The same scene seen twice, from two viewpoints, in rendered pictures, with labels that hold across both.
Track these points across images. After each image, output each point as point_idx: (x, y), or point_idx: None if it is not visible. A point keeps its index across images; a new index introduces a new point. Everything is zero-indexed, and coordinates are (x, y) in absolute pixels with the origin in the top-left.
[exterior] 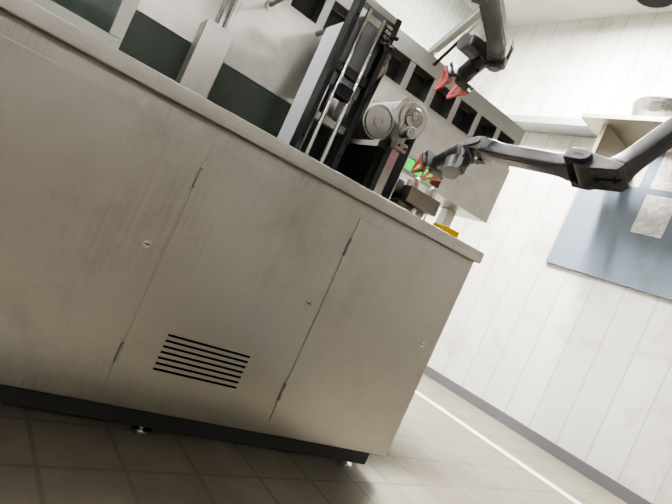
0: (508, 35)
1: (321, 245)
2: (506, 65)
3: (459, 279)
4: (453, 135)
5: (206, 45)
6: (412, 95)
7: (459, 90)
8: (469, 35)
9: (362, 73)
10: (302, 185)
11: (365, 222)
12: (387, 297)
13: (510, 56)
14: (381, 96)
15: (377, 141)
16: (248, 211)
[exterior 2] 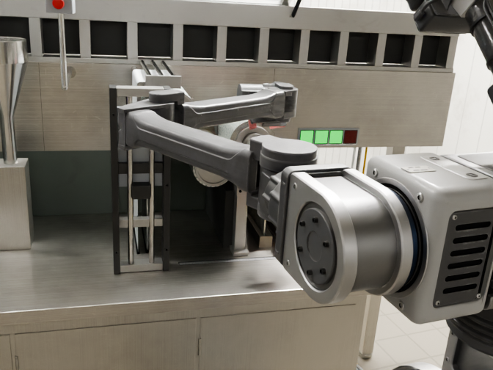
0: (268, 101)
1: (169, 357)
2: (294, 114)
3: (355, 313)
4: (353, 77)
5: (4, 191)
6: (279, 64)
7: (341, 23)
8: (240, 90)
9: (152, 163)
10: (121, 321)
11: (207, 318)
12: (270, 365)
13: (295, 101)
14: None
15: None
16: (79, 365)
